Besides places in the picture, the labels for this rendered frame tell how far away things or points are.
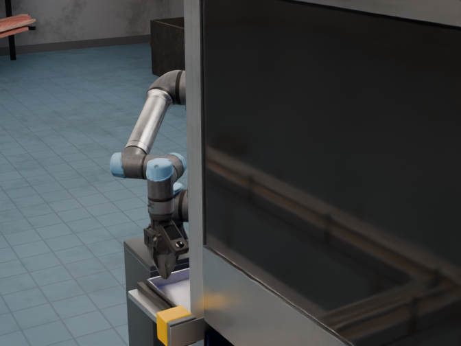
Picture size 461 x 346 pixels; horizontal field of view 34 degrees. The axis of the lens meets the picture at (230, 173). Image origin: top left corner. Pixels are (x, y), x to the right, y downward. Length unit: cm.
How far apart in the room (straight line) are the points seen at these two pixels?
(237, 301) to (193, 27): 60
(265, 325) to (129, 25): 1022
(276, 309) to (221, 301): 23
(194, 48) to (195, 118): 16
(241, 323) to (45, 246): 318
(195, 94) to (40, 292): 272
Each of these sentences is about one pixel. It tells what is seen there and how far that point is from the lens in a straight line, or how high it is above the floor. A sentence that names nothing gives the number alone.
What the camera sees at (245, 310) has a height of 113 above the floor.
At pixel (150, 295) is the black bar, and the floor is 90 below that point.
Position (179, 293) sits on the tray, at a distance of 227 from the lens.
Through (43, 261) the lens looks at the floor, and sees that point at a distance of 461.
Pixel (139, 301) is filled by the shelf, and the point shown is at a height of 88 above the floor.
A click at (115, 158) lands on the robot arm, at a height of 124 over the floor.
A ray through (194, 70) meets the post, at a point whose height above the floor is 162.
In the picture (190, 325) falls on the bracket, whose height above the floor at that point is 101.
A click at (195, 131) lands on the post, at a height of 148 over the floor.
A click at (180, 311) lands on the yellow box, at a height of 103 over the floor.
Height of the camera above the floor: 195
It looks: 19 degrees down
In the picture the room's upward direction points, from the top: straight up
